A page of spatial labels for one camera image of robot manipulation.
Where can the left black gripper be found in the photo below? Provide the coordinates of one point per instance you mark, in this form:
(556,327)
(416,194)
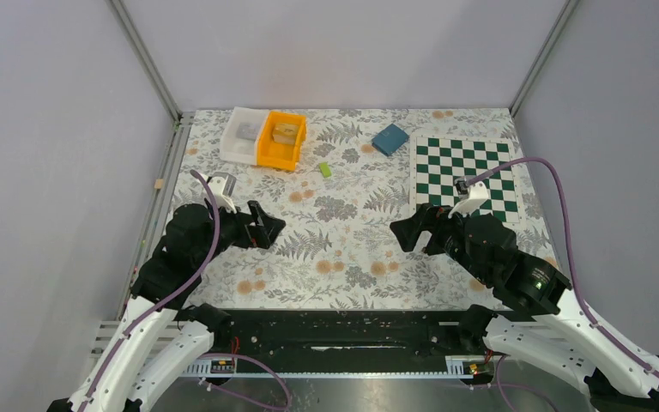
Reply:
(263,233)

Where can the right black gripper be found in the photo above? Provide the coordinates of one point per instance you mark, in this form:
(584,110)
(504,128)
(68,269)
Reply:
(431,218)

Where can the blue card holder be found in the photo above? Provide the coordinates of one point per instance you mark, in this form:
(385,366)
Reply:
(389,140)

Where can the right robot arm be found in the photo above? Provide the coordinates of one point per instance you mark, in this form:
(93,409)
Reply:
(612,372)

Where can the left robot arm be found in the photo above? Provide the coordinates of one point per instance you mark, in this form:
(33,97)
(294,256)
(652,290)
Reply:
(159,335)

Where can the green white chessboard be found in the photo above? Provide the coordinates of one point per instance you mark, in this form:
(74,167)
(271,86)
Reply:
(439,163)

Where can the floral table mat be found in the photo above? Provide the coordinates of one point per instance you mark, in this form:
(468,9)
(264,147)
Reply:
(337,250)

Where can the orange plastic bin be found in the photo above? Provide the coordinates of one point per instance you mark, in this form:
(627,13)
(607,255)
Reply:
(276,155)

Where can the small green block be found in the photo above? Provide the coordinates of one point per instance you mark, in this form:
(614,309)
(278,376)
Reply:
(325,170)

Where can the white plastic bin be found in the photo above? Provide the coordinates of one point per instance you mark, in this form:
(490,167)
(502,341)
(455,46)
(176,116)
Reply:
(238,150)

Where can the tan item in orange bin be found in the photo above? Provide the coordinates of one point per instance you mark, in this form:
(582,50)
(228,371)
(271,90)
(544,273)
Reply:
(285,133)

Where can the grey item in white bin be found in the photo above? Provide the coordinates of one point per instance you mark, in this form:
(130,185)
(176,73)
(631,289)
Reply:
(247,131)

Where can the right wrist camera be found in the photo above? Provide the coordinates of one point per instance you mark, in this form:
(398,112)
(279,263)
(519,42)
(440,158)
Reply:
(471,197)

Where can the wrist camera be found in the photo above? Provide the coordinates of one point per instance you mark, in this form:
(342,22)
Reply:
(221,185)
(471,197)

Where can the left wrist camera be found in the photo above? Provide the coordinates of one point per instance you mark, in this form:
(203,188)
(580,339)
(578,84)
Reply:
(221,185)

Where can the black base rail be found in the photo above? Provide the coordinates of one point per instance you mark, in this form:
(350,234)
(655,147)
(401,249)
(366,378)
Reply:
(339,342)

